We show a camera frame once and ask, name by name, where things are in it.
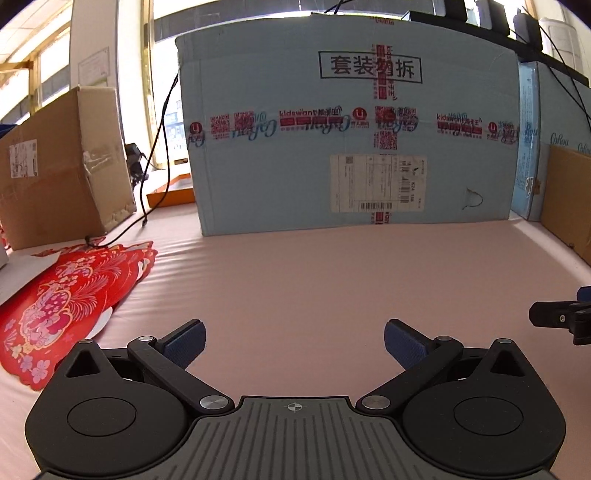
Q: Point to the red floral paper decoration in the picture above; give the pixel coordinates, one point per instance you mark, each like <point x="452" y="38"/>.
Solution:
<point x="69" y="304"/>

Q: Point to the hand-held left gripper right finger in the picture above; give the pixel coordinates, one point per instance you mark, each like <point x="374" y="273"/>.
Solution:
<point x="401" y="344"/>

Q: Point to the plain brown cardboard box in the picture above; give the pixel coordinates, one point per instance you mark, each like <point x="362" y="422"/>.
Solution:
<point x="570" y="198"/>

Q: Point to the black power adapter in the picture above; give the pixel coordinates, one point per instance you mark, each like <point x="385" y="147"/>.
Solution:
<point x="135" y="161"/>

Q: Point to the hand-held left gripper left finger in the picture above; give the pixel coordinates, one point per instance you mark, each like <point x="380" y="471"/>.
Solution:
<point x="189" y="344"/>

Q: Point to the brown cardboard box white label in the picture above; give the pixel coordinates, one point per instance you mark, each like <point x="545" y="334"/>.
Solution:
<point x="51" y="194"/>

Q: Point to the orange tray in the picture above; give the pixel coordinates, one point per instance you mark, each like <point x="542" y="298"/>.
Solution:
<point x="171" y="196"/>

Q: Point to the white cardboard sheet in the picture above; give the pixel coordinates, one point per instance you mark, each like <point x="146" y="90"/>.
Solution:
<point x="23" y="272"/>

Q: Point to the narrow light blue cardboard box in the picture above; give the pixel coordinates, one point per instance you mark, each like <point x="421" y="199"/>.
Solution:
<point x="528" y="138"/>

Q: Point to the black monitor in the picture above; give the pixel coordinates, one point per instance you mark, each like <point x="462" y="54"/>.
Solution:
<point x="485" y="11"/>

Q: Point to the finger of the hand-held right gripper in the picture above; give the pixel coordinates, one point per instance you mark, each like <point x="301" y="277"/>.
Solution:
<point x="584" y="294"/>
<point x="554" y="314"/>

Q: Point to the white wall notice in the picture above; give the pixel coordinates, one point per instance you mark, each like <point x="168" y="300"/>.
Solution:
<point x="94" y="64"/>

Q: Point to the blue cloth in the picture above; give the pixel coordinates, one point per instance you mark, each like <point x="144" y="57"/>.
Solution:
<point x="3" y="131"/>

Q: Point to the large light blue cardboard box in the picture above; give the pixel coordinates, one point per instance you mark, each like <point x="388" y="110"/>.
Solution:
<point x="346" y="138"/>

